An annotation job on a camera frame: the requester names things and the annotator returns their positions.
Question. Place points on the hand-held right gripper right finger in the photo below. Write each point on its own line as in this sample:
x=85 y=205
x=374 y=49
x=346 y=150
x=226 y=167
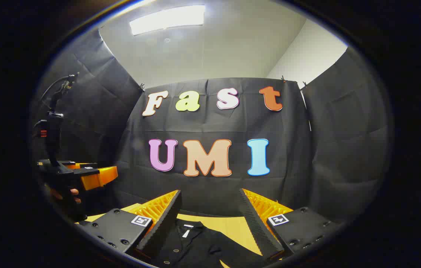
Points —
x=259 y=227

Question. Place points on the black buttoned coat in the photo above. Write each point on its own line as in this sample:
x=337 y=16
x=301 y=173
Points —
x=195 y=245

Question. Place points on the rectangular ceiling light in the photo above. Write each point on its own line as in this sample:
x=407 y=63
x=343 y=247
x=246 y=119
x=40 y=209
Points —
x=166 y=18

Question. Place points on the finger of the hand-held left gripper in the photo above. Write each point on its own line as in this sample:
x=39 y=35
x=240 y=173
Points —
x=99 y=179
x=80 y=164

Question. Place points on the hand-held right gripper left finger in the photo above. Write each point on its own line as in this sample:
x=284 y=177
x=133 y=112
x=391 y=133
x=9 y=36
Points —
x=160 y=227

